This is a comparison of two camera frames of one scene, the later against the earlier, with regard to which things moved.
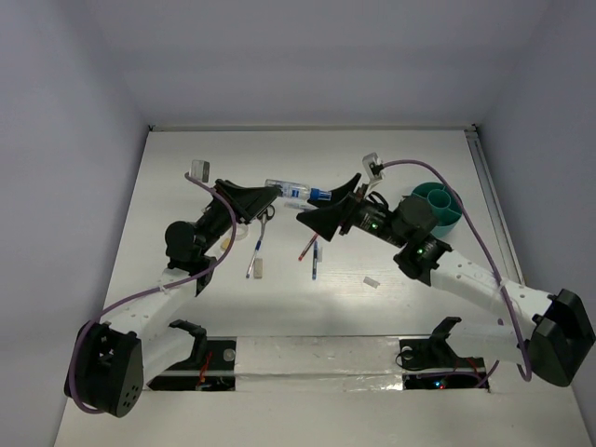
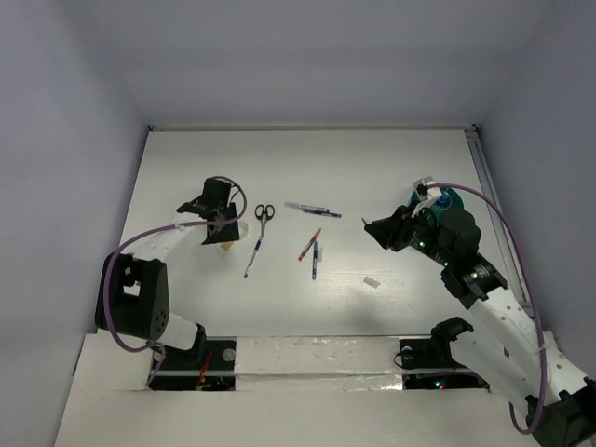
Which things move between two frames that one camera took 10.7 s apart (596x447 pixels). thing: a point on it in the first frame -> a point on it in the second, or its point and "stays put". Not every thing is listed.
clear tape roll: (241, 231) stays put
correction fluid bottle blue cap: (318, 195) -> (443, 200)
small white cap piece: (371, 282) stays put
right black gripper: (325, 220) -> (384, 231)
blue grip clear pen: (258, 247) stays put
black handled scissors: (264, 217) stays put
